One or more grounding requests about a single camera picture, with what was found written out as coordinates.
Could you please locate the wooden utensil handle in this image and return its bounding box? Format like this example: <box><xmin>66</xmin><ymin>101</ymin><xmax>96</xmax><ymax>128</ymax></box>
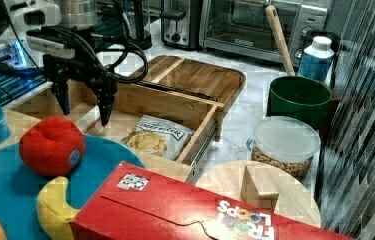
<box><xmin>265</xmin><ymin>5</ymin><xmax>295</xmax><ymax>76</ymax></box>

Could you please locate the silver toaster oven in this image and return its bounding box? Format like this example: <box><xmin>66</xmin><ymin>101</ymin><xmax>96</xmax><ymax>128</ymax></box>
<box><xmin>199</xmin><ymin>0</ymin><xmax>333</xmax><ymax>66</ymax></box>

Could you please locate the glass jar wooden lid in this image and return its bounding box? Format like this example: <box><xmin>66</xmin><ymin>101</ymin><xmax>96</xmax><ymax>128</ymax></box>
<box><xmin>196</xmin><ymin>160</ymin><xmax>321</xmax><ymax>227</ymax></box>

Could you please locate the clear plastic nut container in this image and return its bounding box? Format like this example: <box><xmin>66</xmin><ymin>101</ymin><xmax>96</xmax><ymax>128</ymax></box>
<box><xmin>246</xmin><ymin>116</ymin><xmax>320</xmax><ymax>181</ymax></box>

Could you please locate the black coffee pot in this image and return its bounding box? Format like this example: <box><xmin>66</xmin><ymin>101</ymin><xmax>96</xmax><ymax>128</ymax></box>
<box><xmin>121</xmin><ymin>0</ymin><xmax>152</xmax><ymax>50</ymax></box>

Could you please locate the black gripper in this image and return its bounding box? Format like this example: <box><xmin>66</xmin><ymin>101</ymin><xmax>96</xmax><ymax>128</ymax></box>
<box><xmin>43</xmin><ymin>54</ymin><xmax>117</xmax><ymax>126</ymax></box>

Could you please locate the red Froot Loops box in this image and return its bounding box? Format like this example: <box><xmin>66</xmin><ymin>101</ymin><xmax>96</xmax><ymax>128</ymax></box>
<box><xmin>71</xmin><ymin>162</ymin><xmax>353</xmax><ymax>240</ymax></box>

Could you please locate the blue bottle white cap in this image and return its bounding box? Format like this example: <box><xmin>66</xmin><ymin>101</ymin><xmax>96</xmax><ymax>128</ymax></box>
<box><xmin>298</xmin><ymin>36</ymin><xmax>334</xmax><ymax>81</ymax></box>

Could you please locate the yellow plush banana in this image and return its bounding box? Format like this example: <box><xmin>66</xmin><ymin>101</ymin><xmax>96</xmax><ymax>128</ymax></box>
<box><xmin>37</xmin><ymin>176</ymin><xmax>79</xmax><ymax>240</ymax></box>

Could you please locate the green cup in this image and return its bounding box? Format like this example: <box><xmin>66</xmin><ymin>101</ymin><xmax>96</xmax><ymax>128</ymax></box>
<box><xmin>267</xmin><ymin>76</ymin><xmax>332</xmax><ymax>129</ymax></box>

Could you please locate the black two-slot toaster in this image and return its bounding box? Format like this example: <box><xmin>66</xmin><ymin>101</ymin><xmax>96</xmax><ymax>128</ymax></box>
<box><xmin>161</xmin><ymin>0</ymin><xmax>203</xmax><ymax>50</ymax></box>

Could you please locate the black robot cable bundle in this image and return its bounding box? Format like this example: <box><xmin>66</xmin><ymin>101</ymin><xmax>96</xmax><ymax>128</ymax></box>
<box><xmin>46</xmin><ymin>0</ymin><xmax>150</xmax><ymax>85</ymax></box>

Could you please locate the dark wooden tray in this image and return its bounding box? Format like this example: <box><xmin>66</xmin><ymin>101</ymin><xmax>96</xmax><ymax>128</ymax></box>
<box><xmin>129</xmin><ymin>54</ymin><xmax>247</xmax><ymax>143</ymax></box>

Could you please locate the blue round plate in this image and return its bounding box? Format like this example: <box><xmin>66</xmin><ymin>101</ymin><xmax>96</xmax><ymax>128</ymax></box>
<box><xmin>0</xmin><ymin>135</ymin><xmax>143</xmax><ymax>240</ymax></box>

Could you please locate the wooden drawer box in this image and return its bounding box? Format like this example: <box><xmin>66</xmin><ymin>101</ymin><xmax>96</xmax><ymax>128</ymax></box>
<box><xmin>3</xmin><ymin>79</ymin><xmax>225</xmax><ymax>185</ymax></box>

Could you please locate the red plush apple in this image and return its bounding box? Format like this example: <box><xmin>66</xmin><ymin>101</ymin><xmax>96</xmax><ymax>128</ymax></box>
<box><xmin>19</xmin><ymin>116</ymin><xmax>86</xmax><ymax>177</ymax></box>

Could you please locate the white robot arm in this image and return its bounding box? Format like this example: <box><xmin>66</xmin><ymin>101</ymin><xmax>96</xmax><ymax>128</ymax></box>
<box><xmin>1</xmin><ymin>0</ymin><xmax>148</xmax><ymax>125</ymax></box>

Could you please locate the bag of potato chips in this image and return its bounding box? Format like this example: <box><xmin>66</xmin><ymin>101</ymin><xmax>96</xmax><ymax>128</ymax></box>
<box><xmin>121</xmin><ymin>115</ymin><xmax>195</xmax><ymax>160</ymax></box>

